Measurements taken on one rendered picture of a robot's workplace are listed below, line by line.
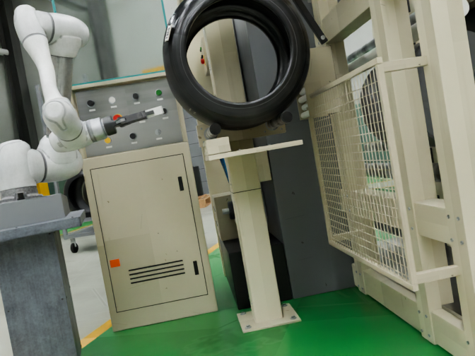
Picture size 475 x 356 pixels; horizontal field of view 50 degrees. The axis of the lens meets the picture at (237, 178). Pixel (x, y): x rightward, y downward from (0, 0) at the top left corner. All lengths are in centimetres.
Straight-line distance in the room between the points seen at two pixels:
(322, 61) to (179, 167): 89
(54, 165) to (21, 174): 16
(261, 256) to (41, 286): 97
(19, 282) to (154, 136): 96
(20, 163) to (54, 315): 67
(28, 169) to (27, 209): 19
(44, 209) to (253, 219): 91
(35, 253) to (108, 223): 48
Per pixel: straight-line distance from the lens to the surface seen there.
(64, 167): 252
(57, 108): 190
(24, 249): 237
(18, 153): 243
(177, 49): 199
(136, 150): 272
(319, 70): 236
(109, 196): 269
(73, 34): 244
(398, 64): 162
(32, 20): 237
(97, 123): 206
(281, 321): 242
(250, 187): 234
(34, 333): 244
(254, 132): 232
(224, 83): 235
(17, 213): 236
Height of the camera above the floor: 79
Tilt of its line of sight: 3 degrees down
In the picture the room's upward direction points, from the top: 10 degrees counter-clockwise
